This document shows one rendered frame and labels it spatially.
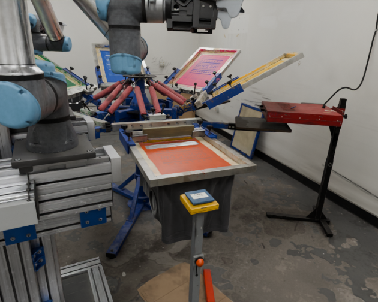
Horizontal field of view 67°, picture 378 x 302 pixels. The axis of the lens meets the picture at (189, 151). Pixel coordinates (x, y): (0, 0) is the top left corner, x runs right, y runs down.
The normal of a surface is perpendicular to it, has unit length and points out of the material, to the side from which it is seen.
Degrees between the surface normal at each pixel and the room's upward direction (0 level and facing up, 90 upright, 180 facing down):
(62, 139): 73
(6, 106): 98
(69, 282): 0
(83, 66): 90
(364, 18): 90
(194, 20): 82
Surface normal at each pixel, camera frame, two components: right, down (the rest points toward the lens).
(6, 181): 0.45, 0.33
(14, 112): 0.02, 0.47
